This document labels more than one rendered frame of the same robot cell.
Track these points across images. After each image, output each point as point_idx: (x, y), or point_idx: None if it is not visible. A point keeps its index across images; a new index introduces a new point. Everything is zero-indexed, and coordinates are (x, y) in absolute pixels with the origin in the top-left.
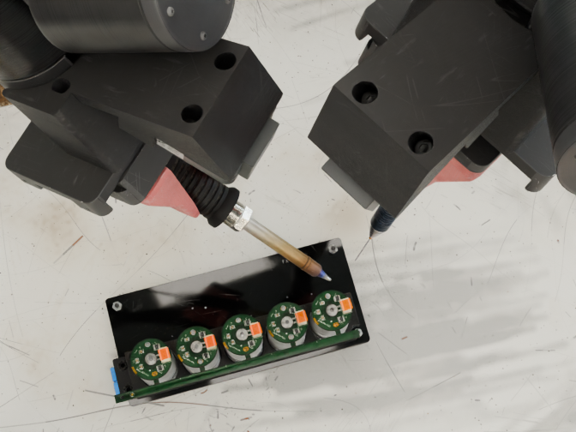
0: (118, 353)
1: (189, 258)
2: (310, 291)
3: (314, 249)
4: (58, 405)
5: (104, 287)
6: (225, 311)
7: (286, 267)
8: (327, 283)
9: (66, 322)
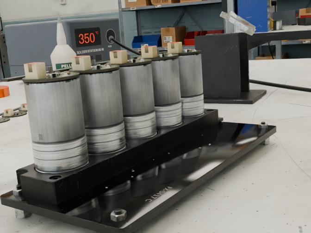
0: (224, 122)
1: (265, 174)
2: (109, 187)
3: (144, 206)
4: (227, 120)
5: (293, 143)
6: (180, 152)
7: (159, 186)
8: (95, 199)
9: (283, 130)
